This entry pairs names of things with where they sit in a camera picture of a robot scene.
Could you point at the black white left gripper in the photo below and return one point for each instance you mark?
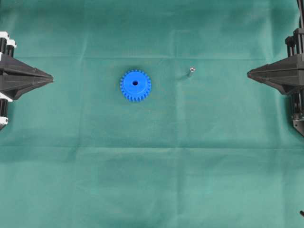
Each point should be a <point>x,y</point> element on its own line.
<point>13,87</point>

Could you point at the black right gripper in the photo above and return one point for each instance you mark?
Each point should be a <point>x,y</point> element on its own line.
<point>290,66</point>

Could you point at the blue plastic gear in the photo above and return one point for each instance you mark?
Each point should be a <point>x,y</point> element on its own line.
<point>135,85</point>

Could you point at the green table cloth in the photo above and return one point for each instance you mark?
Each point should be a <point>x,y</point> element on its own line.
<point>215,150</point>

